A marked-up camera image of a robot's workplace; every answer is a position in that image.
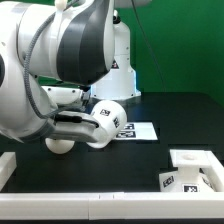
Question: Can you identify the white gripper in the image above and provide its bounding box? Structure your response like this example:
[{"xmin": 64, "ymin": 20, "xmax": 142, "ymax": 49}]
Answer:
[{"xmin": 43, "ymin": 86, "xmax": 99, "ymax": 143}]

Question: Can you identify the white lamp bulb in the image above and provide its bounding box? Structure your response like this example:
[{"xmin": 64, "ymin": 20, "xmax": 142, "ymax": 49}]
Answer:
[{"xmin": 45, "ymin": 138, "xmax": 74, "ymax": 154}]

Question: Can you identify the white lamp base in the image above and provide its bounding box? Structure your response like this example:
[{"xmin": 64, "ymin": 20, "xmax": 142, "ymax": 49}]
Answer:
[{"xmin": 159, "ymin": 149, "xmax": 214, "ymax": 193}]

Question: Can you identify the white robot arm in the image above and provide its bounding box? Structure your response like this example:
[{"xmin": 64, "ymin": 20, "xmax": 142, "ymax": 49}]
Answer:
[{"xmin": 0, "ymin": 0, "xmax": 151, "ymax": 148}]

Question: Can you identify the white lamp shade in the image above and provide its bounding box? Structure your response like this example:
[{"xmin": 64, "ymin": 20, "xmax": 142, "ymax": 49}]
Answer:
[{"xmin": 88, "ymin": 100, "xmax": 127, "ymax": 149}]

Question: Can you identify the white marker paper sheet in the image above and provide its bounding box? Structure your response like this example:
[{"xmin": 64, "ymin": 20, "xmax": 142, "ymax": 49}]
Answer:
[{"xmin": 115, "ymin": 122, "xmax": 158, "ymax": 141}]

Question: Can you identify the white left barrier block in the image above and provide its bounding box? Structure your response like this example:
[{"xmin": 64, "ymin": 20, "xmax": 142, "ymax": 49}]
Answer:
[{"xmin": 0, "ymin": 152, "xmax": 17, "ymax": 191}]

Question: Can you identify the white barrier block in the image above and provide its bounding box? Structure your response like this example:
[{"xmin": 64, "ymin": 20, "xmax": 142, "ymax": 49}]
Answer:
[
  {"xmin": 203, "ymin": 151, "xmax": 224, "ymax": 192},
  {"xmin": 0, "ymin": 152, "xmax": 17, "ymax": 191}
]

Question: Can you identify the white right barrier block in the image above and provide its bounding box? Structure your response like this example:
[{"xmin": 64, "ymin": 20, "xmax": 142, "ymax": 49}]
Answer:
[{"xmin": 203, "ymin": 151, "xmax": 224, "ymax": 192}]

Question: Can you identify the white front barrier wall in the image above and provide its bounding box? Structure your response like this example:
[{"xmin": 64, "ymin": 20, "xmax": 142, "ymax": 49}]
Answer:
[{"xmin": 0, "ymin": 192, "xmax": 224, "ymax": 220}]

